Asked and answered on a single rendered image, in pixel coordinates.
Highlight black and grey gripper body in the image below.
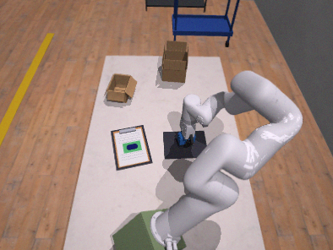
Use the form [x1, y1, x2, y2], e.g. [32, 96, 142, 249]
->
[180, 120, 196, 139]

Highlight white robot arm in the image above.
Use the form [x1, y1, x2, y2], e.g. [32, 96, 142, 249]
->
[150, 71, 303, 250]

